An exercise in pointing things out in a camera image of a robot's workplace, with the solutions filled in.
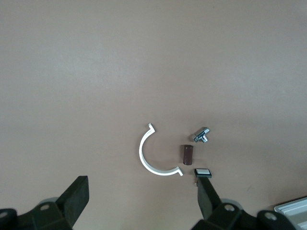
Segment brown cylinder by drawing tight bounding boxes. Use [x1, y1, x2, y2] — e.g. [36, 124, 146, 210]
[179, 143, 194, 166]

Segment black white rectangular switch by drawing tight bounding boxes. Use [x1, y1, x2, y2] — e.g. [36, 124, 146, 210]
[193, 168, 213, 179]

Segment white half-ring pipe clamp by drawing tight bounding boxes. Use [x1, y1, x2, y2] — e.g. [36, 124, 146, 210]
[139, 123, 185, 177]

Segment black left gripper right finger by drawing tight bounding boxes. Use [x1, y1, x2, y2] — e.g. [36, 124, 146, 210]
[191, 177, 260, 230]

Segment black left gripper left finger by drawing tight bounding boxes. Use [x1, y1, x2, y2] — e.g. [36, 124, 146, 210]
[18, 176, 90, 230]

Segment chrome tee fitting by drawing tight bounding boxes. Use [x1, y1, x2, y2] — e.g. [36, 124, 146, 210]
[191, 126, 211, 144]

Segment brown table cover mat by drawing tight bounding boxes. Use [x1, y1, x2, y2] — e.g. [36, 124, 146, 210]
[0, 0, 307, 230]

